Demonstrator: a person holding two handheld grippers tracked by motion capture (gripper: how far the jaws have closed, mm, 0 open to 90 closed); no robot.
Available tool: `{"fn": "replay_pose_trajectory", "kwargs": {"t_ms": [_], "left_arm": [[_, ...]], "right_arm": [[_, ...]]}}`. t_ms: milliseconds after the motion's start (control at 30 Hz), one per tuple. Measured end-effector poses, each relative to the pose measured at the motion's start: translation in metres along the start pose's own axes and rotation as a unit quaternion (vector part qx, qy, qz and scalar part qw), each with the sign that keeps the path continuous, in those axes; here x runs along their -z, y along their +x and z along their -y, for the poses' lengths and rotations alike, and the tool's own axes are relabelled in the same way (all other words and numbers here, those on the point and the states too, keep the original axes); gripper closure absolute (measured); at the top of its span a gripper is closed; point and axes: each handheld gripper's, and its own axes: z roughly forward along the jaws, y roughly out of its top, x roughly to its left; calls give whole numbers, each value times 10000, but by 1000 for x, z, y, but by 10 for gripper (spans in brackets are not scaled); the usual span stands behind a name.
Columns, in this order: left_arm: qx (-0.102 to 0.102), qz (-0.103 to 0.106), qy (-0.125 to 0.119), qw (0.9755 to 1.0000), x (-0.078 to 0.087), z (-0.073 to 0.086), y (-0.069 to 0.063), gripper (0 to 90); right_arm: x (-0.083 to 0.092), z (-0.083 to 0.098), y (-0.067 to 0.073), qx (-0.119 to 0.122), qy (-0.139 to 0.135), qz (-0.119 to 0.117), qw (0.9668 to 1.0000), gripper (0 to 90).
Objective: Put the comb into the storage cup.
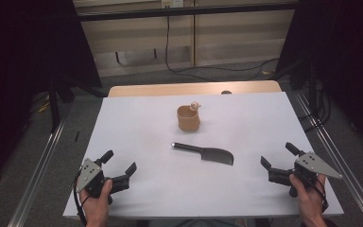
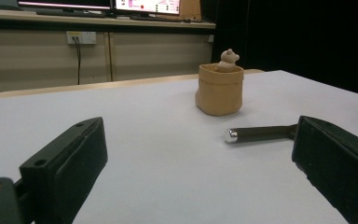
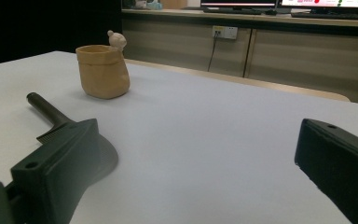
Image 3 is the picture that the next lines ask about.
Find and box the black power cable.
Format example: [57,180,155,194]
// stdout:
[207,32,220,73]

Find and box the black keyboard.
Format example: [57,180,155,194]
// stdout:
[290,11,358,21]
[202,7,263,16]

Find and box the beige counter cabinet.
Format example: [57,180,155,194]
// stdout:
[120,8,358,107]

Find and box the tan pot with small figure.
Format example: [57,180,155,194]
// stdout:
[75,29,131,100]

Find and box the computer monitor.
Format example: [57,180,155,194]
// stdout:
[200,0,278,8]
[280,0,358,9]

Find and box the white wall socket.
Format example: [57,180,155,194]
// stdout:
[212,25,239,40]

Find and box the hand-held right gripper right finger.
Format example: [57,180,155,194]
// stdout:
[294,118,358,224]

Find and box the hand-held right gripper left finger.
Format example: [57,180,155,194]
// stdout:
[9,118,103,224]

